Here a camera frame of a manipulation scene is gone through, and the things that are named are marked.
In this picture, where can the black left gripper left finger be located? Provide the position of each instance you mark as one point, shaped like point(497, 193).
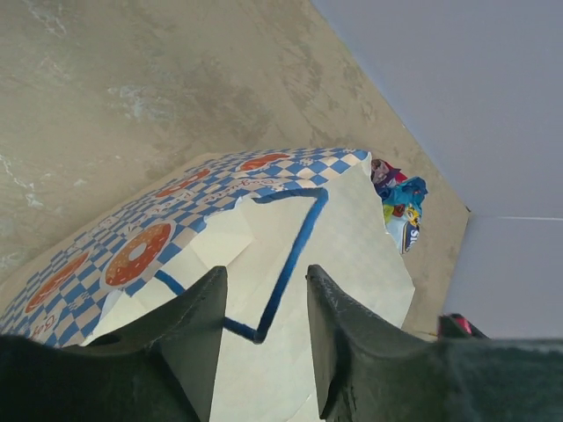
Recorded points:
point(160, 367)

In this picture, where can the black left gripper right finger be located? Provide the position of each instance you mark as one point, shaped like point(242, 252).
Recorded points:
point(367, 369)

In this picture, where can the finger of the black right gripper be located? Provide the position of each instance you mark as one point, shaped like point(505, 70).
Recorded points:
point(476, 333)

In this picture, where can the red small snack packet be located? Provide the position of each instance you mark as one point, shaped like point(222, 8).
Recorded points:
point(455, 326)

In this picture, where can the blue colourful snack bag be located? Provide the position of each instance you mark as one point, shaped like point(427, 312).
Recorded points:
point(403, 211)

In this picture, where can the purple chocolate snack packet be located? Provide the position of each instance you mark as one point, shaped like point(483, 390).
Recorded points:
point(382, 174)

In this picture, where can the blue checkered paper bag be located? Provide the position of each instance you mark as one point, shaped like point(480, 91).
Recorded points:
point(266, 217)

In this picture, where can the red Real chips bag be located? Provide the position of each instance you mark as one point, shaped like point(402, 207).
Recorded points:
point(399, 178)

